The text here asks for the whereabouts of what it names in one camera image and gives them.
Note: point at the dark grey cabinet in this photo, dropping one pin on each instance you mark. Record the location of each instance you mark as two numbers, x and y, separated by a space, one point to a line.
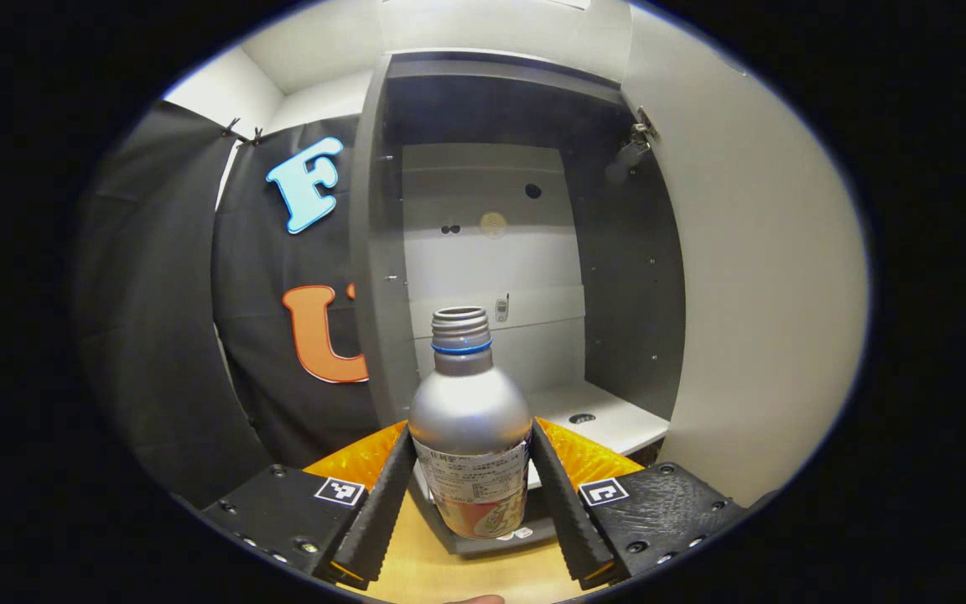
378 294

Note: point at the black backdrop cloth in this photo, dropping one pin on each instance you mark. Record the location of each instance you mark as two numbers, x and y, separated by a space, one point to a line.
164 335

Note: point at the silver metal bottle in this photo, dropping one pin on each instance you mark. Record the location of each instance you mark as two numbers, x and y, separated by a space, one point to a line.
470 419

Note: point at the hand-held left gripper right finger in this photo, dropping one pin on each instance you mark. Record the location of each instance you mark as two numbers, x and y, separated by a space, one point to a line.
567 512

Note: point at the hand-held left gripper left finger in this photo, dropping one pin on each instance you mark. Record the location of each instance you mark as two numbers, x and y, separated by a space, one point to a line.
382 512

